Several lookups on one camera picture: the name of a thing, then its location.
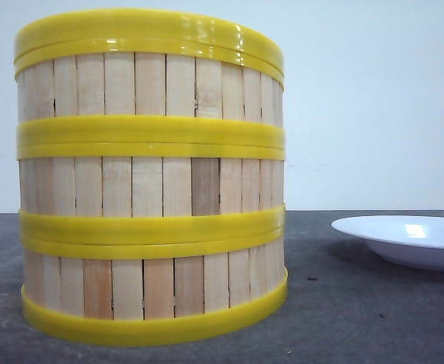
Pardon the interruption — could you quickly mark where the woven steamer lid yellow rim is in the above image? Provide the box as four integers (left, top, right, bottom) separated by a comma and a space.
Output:
14, 8, 283, 81

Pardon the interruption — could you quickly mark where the bamboo steamer basket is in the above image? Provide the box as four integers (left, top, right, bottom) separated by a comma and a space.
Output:
22, 239, 287, 347
14, 37, 285, 160

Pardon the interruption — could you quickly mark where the white plate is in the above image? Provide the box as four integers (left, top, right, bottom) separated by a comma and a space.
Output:
331, 215, 444, 271

